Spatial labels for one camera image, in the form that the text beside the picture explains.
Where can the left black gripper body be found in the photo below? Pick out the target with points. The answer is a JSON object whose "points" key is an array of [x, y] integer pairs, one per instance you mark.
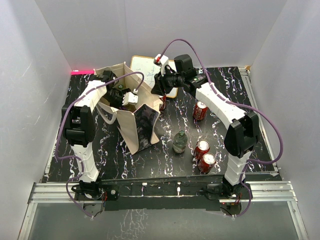
{"points": [[115, 99]]}

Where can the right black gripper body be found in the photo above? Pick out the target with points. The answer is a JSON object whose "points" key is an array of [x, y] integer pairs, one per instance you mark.
{"points": [[169, 80]]}

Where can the cream canvas tote bag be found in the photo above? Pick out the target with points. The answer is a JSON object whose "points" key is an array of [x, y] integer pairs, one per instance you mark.
{"points": [[136, 125]]}

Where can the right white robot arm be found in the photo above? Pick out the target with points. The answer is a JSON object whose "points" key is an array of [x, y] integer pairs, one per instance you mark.
{"points": [[242, 128]]}

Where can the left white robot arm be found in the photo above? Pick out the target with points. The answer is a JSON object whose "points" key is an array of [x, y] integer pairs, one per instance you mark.
{"points": [[79, 127]]}

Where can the red cola can behind bag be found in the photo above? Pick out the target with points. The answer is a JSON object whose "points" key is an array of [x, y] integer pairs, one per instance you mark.
{"points": [[163, 100]]}

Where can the small whiteboard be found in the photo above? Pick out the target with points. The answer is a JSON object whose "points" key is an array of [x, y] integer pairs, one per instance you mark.
{"points": [[146, 66]]}

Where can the red cola can rear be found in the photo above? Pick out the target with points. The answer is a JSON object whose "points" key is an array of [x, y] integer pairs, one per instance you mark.
{"points": [[199, 111]]}

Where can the clear glass bottle on table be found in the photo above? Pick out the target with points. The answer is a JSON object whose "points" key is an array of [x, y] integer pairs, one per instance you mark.
{"points": [[180, 142]]}

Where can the red cola can middle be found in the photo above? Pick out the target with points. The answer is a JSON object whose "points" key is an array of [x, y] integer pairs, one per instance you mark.
{"points": [[202, 147]]}

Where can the red cola can front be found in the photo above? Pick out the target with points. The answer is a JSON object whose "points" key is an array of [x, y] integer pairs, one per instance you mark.
{"points": [[206, 163]]}

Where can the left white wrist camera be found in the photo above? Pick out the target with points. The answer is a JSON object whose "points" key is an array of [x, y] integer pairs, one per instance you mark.
{"points": [[130, 98]]}

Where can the aluminium frame rail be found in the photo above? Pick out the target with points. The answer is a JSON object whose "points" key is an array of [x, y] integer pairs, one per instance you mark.
{"points": [[272, 214]]}

